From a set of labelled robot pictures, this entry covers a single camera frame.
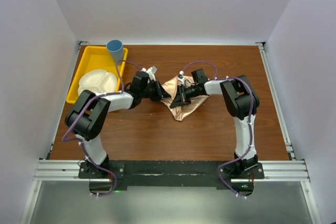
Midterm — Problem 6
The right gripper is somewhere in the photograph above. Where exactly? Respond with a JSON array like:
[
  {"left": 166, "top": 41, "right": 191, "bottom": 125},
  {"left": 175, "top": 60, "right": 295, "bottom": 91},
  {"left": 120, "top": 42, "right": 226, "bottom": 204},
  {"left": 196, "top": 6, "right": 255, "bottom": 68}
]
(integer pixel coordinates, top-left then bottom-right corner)
[{"left": 171, "top": 85, "right": 199, "bottom": 110}]

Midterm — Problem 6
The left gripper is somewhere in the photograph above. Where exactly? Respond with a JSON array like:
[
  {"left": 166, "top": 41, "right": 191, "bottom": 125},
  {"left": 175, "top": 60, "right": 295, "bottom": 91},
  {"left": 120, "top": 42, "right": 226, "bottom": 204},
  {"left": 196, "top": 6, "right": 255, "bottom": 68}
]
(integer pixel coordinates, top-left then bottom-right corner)
[{"left": 140, "top": 78, "right": 171, "bottom": 102}]

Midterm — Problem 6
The peach cloth napkin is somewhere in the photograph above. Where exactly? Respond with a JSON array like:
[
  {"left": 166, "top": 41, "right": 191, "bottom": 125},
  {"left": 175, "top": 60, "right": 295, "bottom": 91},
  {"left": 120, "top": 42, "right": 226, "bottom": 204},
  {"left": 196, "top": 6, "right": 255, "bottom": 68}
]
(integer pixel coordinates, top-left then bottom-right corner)
[{"left": 161, "top": 76, "right": 208, "bottom": 122}]

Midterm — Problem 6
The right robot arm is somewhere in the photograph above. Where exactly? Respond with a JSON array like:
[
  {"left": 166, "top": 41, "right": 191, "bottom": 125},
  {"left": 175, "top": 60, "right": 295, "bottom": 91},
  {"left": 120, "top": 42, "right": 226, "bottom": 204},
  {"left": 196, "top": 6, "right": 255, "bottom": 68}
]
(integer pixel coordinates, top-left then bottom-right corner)
[{"left": 170, "top": 69, "right": 260, "bottom": 178}]

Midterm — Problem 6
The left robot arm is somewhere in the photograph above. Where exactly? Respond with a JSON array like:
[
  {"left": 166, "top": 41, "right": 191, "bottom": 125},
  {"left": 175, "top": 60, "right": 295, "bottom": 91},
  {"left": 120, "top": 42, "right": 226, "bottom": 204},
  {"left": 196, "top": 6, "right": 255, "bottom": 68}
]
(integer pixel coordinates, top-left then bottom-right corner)
[{"left": 61, "top": 70, "right": 171, "bottom": 179}]

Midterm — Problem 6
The white divided plate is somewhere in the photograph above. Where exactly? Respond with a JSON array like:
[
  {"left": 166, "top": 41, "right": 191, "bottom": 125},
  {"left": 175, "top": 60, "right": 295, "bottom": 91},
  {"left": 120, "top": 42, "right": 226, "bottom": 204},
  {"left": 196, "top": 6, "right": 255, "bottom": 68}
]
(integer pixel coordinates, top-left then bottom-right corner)
[{"left": 77, "top": 69, "right": 118, "bottom": 95}]

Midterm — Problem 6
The blue plastic cup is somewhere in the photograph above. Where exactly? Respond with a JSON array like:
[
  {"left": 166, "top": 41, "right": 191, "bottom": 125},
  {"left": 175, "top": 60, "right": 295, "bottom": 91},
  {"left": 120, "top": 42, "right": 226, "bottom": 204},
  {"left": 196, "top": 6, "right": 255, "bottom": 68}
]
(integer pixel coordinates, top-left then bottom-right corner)
[{"left": 106, "top": 39, "right": 124, "bottom": 62}]

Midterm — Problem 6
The yellow plastic tray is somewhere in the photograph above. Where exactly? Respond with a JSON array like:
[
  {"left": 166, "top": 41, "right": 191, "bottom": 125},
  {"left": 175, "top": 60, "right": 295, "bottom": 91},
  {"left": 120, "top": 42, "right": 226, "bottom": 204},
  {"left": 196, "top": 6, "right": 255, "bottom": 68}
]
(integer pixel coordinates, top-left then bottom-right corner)
[{"left": 66, "top": 46, "right": 126, "bottom": 104}]

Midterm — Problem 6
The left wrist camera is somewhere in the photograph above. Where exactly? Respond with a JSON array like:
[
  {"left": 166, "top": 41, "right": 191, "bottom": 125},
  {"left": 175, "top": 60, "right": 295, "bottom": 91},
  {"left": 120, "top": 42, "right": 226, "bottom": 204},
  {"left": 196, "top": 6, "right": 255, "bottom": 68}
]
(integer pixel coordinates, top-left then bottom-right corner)
[{"left": 145, "top": 66, "right": 157, "bottom": 81}]

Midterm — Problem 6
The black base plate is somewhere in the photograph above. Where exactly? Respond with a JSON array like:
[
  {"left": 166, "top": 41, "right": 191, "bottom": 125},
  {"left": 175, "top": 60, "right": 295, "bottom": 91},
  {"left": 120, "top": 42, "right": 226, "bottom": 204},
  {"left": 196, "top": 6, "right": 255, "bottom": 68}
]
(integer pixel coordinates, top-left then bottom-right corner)
[{"left": 78, "top": 161, "right": 265, "bottom": 196}]

